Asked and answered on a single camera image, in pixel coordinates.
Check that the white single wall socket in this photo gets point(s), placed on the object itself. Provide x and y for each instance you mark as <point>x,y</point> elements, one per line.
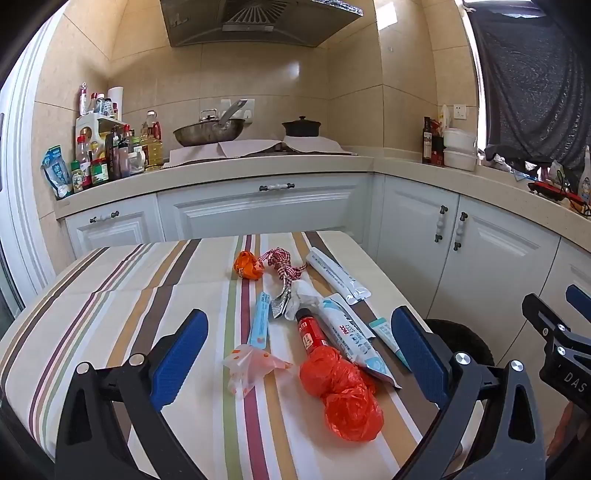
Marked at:
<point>460,111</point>

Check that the white spray bottle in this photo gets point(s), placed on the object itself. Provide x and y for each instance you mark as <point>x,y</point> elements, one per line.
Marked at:
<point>585,180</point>

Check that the clear orange-printed plastic bag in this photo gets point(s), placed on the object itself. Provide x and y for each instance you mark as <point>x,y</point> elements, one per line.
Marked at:
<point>249,364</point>

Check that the beige stove cover cloth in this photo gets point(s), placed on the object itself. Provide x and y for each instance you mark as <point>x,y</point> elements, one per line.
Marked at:
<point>240,147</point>

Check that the striped tablecloth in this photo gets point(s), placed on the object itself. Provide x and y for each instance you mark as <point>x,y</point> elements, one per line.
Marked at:
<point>115,300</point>

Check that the small teal tube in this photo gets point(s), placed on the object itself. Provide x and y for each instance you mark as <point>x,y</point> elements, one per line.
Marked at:
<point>383,330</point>

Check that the black bin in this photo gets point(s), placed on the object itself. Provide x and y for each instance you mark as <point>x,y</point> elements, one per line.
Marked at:
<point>466,337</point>

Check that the red tube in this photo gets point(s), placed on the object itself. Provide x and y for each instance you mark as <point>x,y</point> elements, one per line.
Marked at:
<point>311,334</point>

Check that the white crumpled cloth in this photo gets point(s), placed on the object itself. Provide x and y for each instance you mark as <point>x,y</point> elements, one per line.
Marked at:
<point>501,162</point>

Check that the white double wall socket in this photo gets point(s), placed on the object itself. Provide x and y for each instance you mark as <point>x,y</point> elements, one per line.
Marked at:
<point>250,110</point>

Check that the blue white pouch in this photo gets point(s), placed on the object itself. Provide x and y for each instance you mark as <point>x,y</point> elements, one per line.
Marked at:
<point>57,173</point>

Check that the steel range hood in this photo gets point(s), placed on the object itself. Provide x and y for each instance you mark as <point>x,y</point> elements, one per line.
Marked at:
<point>258,27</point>

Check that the small white cabinet door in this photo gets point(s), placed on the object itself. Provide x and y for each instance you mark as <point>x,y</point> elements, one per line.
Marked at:
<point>120,235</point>

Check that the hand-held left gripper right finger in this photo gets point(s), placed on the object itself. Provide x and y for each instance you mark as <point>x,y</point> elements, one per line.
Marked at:
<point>418,355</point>

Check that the silver foil wrapper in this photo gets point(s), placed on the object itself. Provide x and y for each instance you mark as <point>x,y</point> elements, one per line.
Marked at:
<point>280,304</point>

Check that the long white plastic packet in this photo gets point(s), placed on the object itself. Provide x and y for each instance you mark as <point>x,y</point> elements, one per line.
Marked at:
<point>332,274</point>

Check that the orange wrapper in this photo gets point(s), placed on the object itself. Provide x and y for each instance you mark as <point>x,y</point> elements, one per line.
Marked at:
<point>247,266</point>

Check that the white paper towel roll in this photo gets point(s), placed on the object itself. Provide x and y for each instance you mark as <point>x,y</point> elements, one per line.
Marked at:
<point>116,99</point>

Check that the group of seasoning bottles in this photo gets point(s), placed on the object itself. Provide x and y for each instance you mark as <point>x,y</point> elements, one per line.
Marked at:
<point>99,170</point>

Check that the red box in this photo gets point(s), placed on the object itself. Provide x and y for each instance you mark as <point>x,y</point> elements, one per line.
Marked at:
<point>438,152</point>

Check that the dark curtain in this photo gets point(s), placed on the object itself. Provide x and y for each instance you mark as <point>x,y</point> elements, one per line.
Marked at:
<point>531,83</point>

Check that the red plastic bag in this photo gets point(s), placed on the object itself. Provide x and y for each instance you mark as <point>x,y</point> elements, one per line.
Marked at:
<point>341,392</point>

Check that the white seasoning rack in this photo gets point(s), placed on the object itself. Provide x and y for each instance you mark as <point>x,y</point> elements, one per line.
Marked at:
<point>99,122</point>

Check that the light blue packet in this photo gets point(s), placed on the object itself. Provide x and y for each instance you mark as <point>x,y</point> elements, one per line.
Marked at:
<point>261,323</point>

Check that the person's right hand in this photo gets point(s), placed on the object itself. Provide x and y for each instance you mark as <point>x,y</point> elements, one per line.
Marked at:
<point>565,429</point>

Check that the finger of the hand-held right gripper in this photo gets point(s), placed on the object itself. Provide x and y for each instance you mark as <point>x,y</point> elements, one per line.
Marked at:
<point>579,300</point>
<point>542,314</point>

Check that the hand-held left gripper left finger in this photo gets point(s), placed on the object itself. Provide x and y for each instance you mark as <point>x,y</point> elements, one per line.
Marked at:
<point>180,360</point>

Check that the red white checkered ribbon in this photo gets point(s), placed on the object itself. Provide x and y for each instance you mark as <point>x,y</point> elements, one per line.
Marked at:
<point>281,267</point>

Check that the white blue toothpaste tube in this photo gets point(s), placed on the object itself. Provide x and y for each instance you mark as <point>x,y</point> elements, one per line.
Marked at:
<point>351,337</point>

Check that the steel kettle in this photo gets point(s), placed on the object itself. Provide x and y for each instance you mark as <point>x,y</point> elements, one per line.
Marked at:
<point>208,117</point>

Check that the wide white cabinet front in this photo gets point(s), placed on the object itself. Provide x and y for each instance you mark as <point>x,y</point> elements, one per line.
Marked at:
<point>258,212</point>

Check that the white plastic bag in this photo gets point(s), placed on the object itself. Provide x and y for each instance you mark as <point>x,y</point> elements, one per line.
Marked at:
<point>444,115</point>

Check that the black lidded pot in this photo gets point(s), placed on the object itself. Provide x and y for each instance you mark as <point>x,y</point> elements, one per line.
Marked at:
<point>302,128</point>

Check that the dark glass bottle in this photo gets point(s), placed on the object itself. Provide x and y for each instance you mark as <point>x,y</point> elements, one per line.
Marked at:
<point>427,143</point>

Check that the red black tool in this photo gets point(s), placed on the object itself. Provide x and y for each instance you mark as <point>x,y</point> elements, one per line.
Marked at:
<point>549,190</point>

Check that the yellow cooking oil bottle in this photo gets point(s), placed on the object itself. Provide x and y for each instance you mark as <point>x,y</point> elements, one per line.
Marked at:
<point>152,150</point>

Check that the white door frame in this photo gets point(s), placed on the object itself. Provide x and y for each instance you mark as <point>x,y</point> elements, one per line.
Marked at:
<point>18,184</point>

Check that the white tissue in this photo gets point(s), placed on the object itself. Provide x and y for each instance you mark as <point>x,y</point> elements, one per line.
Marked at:
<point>302,295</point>

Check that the beige kitchen countertop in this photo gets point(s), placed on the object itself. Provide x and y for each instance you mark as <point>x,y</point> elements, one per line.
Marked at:
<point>231,173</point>

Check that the steel wok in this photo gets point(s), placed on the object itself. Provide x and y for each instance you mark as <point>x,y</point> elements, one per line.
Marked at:
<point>207,134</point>

